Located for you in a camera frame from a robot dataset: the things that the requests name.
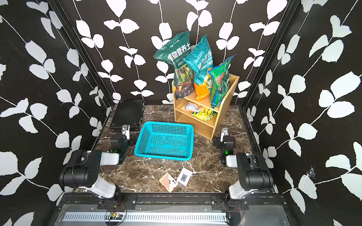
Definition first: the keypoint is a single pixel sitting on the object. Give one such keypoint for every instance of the black front rail base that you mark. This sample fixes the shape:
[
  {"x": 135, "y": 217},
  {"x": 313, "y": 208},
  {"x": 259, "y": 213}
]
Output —
[{"x": 174, "y": 209}]

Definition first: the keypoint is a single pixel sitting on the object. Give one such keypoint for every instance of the orange white small packet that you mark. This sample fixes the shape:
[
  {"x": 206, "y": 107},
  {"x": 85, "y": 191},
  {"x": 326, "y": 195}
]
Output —
[{"x": 191, "y": 107}]

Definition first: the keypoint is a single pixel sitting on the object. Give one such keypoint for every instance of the small circuit board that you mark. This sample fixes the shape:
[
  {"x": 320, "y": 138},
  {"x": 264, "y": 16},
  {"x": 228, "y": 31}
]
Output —
[{"x": 113, "y": 217}]

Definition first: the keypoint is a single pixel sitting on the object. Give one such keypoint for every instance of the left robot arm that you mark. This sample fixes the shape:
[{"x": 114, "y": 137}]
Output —
[{"x": 83, "y": 169}]

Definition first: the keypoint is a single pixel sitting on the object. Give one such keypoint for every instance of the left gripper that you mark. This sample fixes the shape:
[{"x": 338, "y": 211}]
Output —
[{"x": 118, "y": 141}]

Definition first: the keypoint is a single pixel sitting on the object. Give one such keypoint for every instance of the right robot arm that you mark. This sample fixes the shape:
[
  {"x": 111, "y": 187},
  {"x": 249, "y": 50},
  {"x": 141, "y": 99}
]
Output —
[{"x": 253, "y": 172}]

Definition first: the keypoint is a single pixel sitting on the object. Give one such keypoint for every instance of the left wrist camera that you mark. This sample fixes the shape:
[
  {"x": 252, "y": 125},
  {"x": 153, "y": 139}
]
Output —
[{"x": 126, "y": 131}]

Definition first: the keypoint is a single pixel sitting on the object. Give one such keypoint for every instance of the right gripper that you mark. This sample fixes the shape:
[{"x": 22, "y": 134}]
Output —
[{"x": 228, "y": 142}]

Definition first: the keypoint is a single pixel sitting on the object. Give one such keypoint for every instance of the dark green soil bag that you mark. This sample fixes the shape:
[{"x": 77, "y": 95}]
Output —
[{"x": 174, "y": 52}]

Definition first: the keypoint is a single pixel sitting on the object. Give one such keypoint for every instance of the yellow green small packet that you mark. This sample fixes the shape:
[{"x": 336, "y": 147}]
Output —
[{"x": 204, "y": 114}]

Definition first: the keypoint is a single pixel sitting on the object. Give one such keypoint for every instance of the white QR code card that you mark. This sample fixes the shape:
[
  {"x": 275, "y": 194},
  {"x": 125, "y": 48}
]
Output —
[{"x": 184, "y": 176}]

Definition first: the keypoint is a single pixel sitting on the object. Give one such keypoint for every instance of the red patterned card box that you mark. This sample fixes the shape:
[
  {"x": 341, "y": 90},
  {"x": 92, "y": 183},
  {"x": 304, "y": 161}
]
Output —
[{"x": 168, "y": 182}]

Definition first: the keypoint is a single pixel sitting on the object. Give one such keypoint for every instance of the bright green blue-topped bag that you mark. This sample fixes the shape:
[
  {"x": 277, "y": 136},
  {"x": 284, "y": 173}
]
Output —
[{"x": 221, "y": 81}]

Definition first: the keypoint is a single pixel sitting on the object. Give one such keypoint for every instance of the black flat case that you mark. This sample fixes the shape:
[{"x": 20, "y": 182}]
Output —
[{"x": 128, "y": 112}]

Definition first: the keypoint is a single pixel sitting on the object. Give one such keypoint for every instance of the teal and orange fertilizer bag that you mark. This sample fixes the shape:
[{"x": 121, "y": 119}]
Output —
[{"x": 200, "y": 60}]

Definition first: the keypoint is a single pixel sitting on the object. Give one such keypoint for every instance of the teal plastic basket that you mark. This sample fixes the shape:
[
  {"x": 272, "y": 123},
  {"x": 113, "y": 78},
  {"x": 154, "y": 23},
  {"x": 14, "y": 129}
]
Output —
[{"x": 164, "y": 140}]

